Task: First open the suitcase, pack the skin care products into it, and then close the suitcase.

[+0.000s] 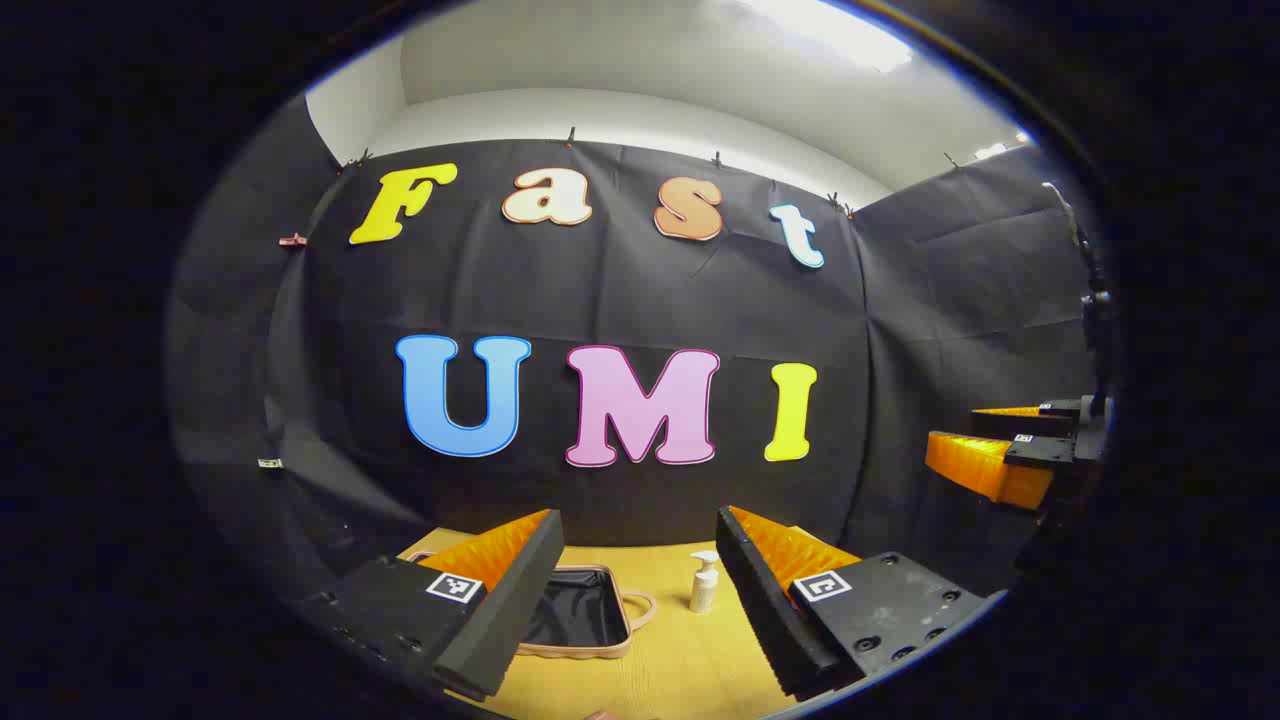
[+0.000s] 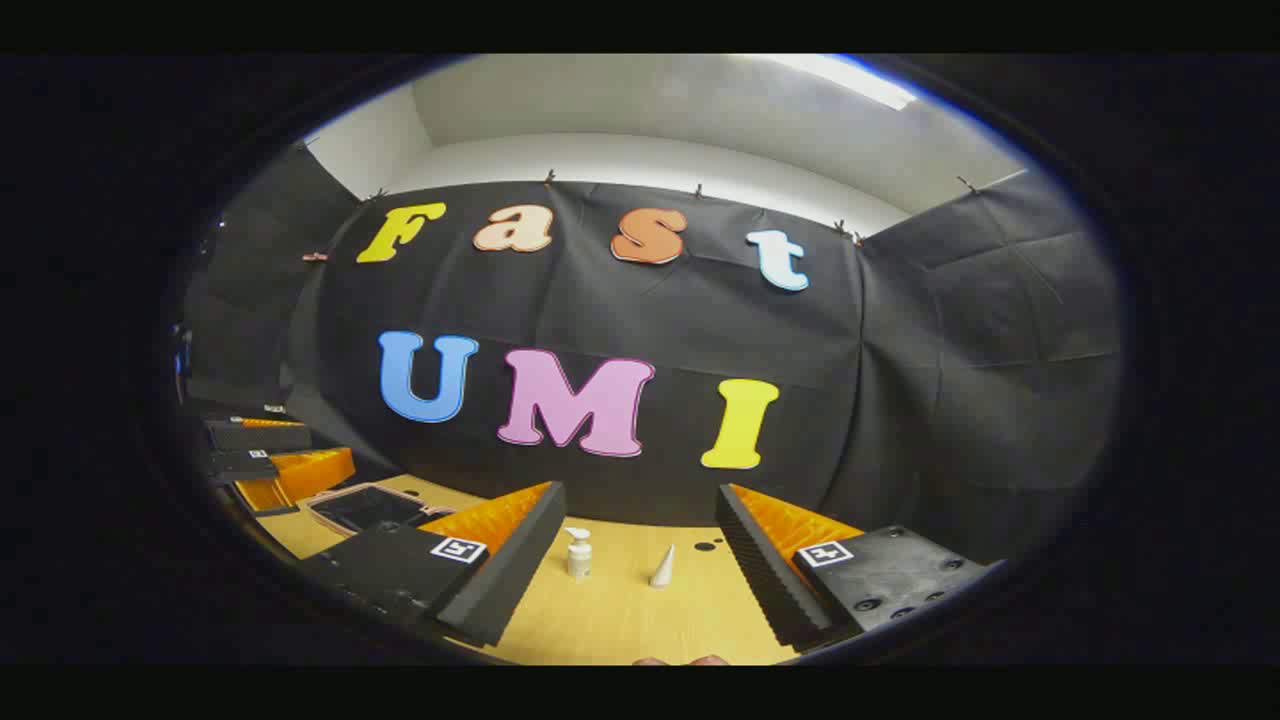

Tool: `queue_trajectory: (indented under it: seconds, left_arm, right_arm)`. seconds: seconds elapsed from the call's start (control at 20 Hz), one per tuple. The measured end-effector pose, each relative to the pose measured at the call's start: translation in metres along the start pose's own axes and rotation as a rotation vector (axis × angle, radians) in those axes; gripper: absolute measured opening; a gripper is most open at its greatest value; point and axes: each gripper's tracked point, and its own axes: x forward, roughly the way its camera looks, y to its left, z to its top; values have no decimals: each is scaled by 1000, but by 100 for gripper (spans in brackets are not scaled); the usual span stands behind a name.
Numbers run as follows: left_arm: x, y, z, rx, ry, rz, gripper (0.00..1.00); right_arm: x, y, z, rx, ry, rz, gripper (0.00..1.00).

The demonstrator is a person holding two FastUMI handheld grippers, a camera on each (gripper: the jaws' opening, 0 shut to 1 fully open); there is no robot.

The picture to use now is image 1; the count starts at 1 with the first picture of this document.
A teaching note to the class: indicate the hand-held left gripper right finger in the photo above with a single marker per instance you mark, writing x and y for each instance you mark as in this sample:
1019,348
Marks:
770,620

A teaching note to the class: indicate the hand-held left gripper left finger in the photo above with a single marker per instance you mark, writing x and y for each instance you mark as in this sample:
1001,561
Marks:
500,620

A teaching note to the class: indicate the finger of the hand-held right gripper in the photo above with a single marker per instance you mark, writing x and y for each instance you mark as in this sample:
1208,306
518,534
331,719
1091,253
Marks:
1050,417
985,465

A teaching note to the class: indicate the white pump bottle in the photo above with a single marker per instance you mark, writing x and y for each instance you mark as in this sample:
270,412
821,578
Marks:
703,595

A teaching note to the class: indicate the black backdrop cloth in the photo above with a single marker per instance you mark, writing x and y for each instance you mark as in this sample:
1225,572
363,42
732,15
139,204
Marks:
620,290

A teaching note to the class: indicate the pink clip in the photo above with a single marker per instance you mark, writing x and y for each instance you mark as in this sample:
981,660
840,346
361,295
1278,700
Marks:
292,240

